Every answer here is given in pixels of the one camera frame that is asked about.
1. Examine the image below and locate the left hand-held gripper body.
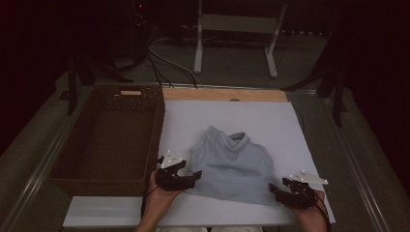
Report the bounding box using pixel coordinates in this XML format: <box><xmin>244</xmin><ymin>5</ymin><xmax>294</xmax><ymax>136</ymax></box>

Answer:
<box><xmin>156</xmin><ymin>149</ymin><xmax>196</xmax><ymax>192</ymax></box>

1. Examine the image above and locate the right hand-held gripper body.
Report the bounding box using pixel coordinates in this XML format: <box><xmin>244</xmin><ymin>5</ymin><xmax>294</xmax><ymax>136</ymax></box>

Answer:
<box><xmin>277</xmin><ymin>170</ymin><xmax>330</xmax><ymax>211</ymax></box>

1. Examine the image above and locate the light blue shirt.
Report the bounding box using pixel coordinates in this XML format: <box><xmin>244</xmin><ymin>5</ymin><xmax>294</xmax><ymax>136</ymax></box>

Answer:
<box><xmin>186</xmin><ymin>125</ymin><xmax>279</xmax><ymax>207</ymax></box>

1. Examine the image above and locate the brown wicker basket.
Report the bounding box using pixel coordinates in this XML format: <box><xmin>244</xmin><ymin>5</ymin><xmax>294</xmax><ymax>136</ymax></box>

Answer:
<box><xmin>47</xmin><ymin>85</ymin><xmax>166</xmax><ymax>197</ymax></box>

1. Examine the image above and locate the person's right hand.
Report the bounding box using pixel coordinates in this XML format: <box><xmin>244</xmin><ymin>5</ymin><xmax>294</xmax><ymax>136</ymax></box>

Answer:
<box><xmin>287</xmin><ymin>189</ymin><xmax>328</xmax><ymax>225</ymax></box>

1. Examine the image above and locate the person's left hand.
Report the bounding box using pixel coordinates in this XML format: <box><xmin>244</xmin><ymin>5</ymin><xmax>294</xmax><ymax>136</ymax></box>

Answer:
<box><xmin>142</xmin><ymin>169</ymin><xmax>185</xmax><ymax>222</ymax></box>

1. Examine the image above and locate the white table board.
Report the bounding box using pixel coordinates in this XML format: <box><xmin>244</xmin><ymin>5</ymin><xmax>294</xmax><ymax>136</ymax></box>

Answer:
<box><xmin>62</xmin><ymin>100</ymin><xmax>337</xmax><ymax>229</ymax></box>

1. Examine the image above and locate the black tripod stand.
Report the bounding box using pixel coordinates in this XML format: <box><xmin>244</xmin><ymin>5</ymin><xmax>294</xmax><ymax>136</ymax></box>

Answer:
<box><xmin>279</xmin><ymin>32</ymin><xmax>350</xmax><ymax>129</ymax></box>
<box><xmin>59</xmin><ymin>54</ymin><xmax>134</xmax><ymax>117</ymax></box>

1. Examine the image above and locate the dark equipment with red light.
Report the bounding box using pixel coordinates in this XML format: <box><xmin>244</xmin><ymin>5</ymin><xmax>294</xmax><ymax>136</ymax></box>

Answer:
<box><xmin>93</xmin><ymin>0</ymin><xmax>153</xmax><ymax>66</ymax></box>

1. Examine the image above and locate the white metal stand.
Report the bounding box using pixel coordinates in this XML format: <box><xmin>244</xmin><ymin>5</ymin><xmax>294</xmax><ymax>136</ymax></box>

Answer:
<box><xmin>192</xmin><ymin>0</ymin><xmax>289</xmax><ymax>79</ymax></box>

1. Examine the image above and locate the right hand-held gripper cable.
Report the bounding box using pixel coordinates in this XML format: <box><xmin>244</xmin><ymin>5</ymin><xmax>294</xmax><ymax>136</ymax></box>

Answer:
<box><xmin>313</xmin><ymin>194</ymin><xmax>333</xmax><ymax>232</ymax></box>

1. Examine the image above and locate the hand-held gripper cable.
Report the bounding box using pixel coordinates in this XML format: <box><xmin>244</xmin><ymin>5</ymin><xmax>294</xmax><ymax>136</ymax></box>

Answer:
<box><xmin>140</xmin><ymin>156</ymin><xmax>165</xmax><ymax>220</ymax></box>
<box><xmin>313</xmin><ymin>194</ymin><xmax>333</xmax><ymax>232</ymax></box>

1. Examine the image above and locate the left hand-held gripper cable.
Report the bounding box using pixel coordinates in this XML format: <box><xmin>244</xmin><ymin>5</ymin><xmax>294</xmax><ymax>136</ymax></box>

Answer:
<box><xmin>140</xmin><ymin>156</ymin><xmax>165</xmax><ymax>220</ymax></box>

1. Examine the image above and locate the metal floor rail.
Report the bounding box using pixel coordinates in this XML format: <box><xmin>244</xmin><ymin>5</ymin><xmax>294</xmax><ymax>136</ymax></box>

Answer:
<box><xmin>317</xmin><ymin>90</ymin><xmax>393</xmax><ymax>232</ymax></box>
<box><xmin>93</xmin><ymin>80</ymin><xmax>318</xmax><ymax>97</ymax></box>
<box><xmin>0</xmin><ymin>83</ymin><xmax>96</xmax><ymax>232</ymax></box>

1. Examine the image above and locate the black floor cable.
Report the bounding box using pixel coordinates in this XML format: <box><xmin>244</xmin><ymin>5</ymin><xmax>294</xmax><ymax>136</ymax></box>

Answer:
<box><xmin>145</xmin><ymin>52</ymin><xmax>176</xmax><ymax>89</ymax></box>

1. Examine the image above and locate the grey floor cable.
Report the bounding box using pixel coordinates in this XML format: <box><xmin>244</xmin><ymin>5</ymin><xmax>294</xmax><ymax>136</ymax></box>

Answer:
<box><xmin>147</xmin><ymin>37</ymin><xmax>203</xmax><ymax>87</ymax></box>

